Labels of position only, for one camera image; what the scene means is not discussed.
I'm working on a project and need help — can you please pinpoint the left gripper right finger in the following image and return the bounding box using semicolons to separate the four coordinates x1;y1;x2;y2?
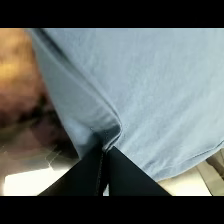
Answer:
107;145;172;197

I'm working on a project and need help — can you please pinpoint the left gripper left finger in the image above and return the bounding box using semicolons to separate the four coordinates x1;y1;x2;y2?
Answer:
38;143;109;197

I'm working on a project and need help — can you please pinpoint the blue T-shirt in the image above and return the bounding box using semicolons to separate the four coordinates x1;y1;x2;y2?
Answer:
27;27;224;183

